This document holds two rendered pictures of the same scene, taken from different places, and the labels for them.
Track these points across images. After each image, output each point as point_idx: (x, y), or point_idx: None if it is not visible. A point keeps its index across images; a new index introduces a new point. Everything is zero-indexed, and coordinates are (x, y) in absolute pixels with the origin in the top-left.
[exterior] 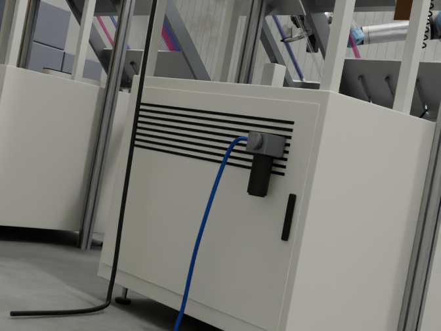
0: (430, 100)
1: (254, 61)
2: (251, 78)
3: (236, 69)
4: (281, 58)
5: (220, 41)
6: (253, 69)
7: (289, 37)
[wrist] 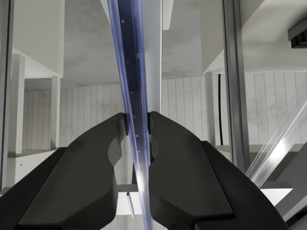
0: None
1: (243, 72)
2: (242, 54)
3: (225, 65)
4: (162, 38)
5: (226, 92)
6: (243, 64)
7: (115, 156)
